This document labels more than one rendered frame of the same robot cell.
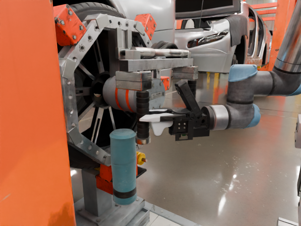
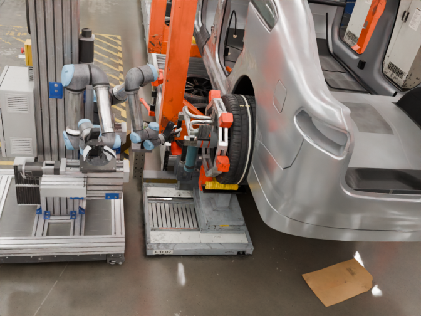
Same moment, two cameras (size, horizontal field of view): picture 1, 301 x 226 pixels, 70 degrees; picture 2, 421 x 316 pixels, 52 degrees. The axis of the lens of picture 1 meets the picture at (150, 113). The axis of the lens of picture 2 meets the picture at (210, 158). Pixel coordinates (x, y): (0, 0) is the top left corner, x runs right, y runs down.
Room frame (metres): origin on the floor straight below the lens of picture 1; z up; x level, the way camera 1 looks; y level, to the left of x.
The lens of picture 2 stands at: (2.64, -1.94, 2.47)
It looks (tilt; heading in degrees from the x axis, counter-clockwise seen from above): 33 degrees down; 131
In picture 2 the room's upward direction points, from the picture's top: 11 degrees clockwise
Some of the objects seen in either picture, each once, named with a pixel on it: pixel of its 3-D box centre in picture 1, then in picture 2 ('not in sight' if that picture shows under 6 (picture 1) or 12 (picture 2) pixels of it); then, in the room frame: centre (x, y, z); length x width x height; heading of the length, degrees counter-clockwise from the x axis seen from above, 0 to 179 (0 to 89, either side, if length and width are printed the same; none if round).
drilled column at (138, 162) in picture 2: not in sight; (139, 156); (0.05, 0.10, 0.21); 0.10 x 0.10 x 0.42; 56
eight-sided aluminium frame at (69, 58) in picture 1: (119, 92); (213, 138); (0.86, 0.12, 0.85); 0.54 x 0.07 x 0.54; 146
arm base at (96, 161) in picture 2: not in sight; (98, 152); (0.64, -0.70, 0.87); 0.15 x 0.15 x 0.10
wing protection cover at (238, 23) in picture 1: (234, 30); not in sight; (3.52, -1.28, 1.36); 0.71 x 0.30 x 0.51; 146
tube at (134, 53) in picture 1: (126, 41); (198, 108); (0.71, 0.08, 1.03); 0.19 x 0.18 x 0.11; 56
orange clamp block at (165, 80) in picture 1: (159, 83); (222, 163); (1.12, -0.05, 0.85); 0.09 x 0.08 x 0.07; 146
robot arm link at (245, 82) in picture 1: (247, 83); (151, 131); (0.65, -0.29, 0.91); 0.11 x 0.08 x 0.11; 94
